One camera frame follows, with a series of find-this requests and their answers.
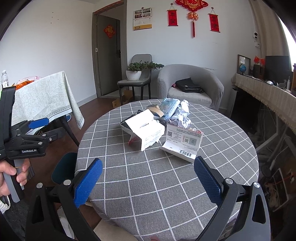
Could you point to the white label box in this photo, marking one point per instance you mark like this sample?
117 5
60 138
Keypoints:
182 142

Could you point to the white paper ball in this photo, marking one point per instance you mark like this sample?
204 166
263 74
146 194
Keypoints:
180 117

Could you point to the right red scroll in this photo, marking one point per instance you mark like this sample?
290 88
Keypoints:
214 22

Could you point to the small blue globe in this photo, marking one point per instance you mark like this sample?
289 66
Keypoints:
242 69

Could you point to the red scroll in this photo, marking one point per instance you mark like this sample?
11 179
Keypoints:
214 22
172 16

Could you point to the brown tape roll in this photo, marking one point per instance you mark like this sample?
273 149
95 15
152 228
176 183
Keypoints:
155 110

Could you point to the potted green plant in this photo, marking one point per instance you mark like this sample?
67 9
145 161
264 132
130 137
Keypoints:
134 70

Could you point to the left red scroll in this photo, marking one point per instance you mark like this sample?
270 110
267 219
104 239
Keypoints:
172 16

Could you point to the light blue tissue pack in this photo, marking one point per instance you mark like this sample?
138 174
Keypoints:
168 107

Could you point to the red door decoration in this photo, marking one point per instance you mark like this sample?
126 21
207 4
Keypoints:
110 31

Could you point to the white security camera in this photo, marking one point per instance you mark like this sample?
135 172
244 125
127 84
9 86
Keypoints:
256 36

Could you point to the red Chinese knot decoration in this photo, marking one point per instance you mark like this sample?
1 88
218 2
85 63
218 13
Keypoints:
192 6

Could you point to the grey checked tablecloth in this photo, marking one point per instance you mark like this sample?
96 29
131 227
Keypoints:
154 194

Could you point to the grey armchair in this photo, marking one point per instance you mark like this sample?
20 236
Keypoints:
213 88

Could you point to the beige lace desk cloth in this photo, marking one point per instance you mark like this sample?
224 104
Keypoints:
282 103

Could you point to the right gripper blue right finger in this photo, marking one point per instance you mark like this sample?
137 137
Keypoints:
209 180

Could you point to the cardboard box on floor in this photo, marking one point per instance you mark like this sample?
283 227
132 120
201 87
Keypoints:
124 99

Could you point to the black bag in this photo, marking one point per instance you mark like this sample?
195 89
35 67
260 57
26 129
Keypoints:
188 86

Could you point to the dark table leg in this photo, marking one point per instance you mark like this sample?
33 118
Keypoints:
67 128

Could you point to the wooden picture frame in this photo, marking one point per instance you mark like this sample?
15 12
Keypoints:
243 60

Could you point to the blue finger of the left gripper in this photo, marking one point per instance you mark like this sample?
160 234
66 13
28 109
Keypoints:
34 124

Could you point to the grey door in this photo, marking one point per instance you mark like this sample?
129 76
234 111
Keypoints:
106 54

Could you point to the white torn cardboard box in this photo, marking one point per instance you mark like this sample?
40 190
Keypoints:
142 127

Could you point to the wall calendar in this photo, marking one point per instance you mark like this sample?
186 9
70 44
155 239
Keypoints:
142 19

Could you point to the black monitor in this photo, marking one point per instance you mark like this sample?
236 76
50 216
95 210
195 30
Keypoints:
276 68

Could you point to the plastic water bottle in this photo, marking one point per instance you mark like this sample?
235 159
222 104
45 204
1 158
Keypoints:
4 79

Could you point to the grey dining chair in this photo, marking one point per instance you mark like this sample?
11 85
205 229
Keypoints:
140 78

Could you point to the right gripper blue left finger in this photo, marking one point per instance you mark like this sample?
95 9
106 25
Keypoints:
86 182

